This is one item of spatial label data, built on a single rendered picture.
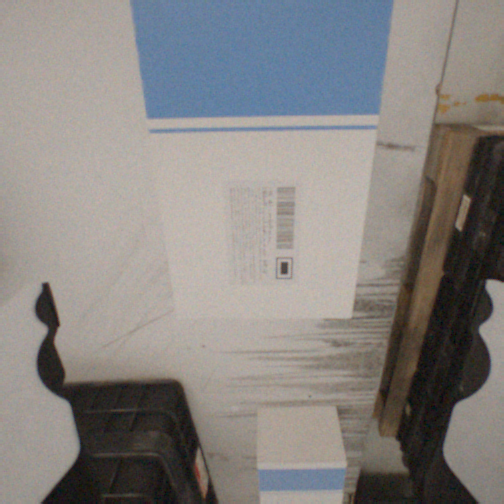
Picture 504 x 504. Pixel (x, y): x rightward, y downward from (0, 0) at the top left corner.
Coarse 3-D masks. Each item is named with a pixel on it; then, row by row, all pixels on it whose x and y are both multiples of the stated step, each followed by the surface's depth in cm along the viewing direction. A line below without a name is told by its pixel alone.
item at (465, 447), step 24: (480, 288) 10; (480, 312) 10; (480, 336) 8; (480, 360) 8; (480, 384) 8; (456, 408) 7; (480, 408) 7; (456, 432) 6; (480, 432) 6; (456, 456) 6; (480, 456) 6; (432, 480) 6; (456, 480) 6; (480, 480) 6
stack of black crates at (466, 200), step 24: (480, 144) 88; (480, 168) 87; (480, 192) 88; (456, 216) 98; (480, 216) 87; (456, 240) 99; (480, 240) 88; (456, 264) 100; (480, 264) 88; (456, 288) 98
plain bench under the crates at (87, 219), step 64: (0, 0) 31; (64, 0) 31; (128, 0) 31; (448, 0) 31; (0, 64) 34; (64, 64) 34; (128, 64) 34; (0, 128) 37; (64, 128) 37; (128, 128) 37; (384, 128) 36; (0, 192) 40; (64, 192) 40; (128, 192) 40; (384, 192) 39; (0, 256) 45; (64, 256) 44; (128, 256) 44; (384, 256) 43; (64, 320) 49; (128, 320) 49; (192, 320) 49; (256, 320) 48; (320, 320) 48; (384, 320) 48; (64, 384) 55; (192, 384) 55; (256, 384) 54; (320, 384) 54; (256, 448) 62
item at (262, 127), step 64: (192, 0) 16; (256, 0) 16; (320, 0) 16; (384, 0) 16; (192, 64) 18; (256, 64) 18; (320, 64) 17; (384, 64) 17; (192, 128) 19; (256, 128) 19; (320, 128) 19; (192, 192) 21; (256, 192) 21; (320, 192) 21; (192, 256) 23; (256, 256) 23; (320, 256) 23
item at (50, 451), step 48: (48, 288) 11; (0, 336) 9; (48, 336) 9; (0, 384) 7; (48, 384) 8; (0, 432) 6; (48, 432) 6; (0, 480) 6; (48, 480) 6; (96, 480) 7
